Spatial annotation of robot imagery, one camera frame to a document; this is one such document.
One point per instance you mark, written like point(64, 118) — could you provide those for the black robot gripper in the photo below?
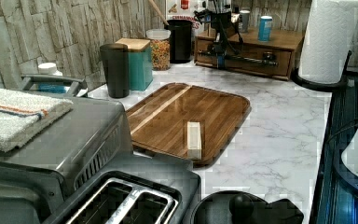
point(218, 14)

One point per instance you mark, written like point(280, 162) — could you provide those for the wooden drawer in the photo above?
point(251, 59)

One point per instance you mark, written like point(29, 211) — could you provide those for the wooden drawer cabinet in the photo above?
point(279, 39)

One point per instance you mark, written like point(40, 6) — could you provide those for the grey metal cup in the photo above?
point(245, 15)

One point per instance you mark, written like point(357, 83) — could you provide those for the black cylindrical canister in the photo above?
point(180, 40)

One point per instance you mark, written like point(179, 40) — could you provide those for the blue can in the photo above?
point(264, 28)

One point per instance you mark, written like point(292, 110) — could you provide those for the white cereal box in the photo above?
point(184, 10)

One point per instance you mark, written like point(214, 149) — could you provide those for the clear jar with white lid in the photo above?
point(160, 48)

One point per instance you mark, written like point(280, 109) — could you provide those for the teal box with wooden lid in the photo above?
point(140, 65)

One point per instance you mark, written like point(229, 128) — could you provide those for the wooden serving tray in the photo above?
point(159, 122)

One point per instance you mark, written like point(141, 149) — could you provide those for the small wooden block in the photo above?
point(194, 145)

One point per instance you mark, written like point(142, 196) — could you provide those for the white paper towel roll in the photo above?
point(328, 38)

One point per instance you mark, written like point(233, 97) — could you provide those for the dark grey tumbler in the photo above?
point(116, 69)

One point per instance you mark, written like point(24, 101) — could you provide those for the black paper towel holder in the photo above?
point(324, 85)

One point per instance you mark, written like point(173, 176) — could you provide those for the black silver toaster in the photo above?
point(133, 189)

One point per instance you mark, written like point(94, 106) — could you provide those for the black coffee grinder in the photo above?
point(238, 207)

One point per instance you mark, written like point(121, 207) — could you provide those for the folded white towel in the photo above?
point(23, 115)

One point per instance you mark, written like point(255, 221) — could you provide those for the silver toaster oven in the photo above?
point(35, 179)

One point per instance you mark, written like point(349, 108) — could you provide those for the wooden utensil handle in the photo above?
point(155, 7)

